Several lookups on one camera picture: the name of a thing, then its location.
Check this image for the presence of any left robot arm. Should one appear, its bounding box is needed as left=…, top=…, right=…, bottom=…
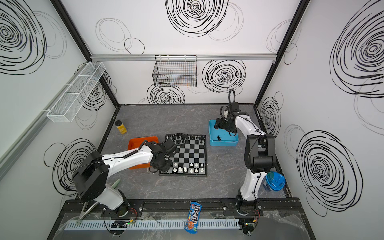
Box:
left=72, top=133, right=188, bottom=216

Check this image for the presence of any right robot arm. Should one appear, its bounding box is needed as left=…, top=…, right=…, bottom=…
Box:
left=214, top=89, right=276, bottom=216

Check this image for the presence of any black white chess board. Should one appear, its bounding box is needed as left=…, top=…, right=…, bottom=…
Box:
left=159, top=134, right=208, bottom=177

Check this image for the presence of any blue plastic tray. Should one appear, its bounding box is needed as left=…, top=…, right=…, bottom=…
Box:
left=209, top=120, right=239, bottom=147

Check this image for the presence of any orange plastic tray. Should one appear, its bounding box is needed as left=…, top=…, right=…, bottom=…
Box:
left=128, top=136, right=159, bottom=170

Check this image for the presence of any yellow jar black lid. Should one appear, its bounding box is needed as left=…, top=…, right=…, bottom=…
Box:
left=115, top=120, right=127, bottom=135

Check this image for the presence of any M&M's candy bag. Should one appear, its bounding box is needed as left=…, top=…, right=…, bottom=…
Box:
left=184, top=202, right=202, bottom=234

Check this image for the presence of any blue lidded plastic container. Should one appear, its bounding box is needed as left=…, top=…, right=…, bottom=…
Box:
left=263, top=171, right=286, bottom=192

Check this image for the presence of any black wire basket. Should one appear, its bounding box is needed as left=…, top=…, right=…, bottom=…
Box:
left=152, top=55, right=198, bottom=88

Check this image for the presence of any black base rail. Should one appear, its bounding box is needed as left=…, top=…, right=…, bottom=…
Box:
left=61, top=197, right=302, bottom=218

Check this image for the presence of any white mesh wall shelf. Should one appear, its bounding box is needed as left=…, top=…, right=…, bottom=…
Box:
left=47, top=62, right=106, bottom=123

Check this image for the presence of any white slotted cable duct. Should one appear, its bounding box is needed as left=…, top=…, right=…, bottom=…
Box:
left=64, top=219, right=241, bottom=231

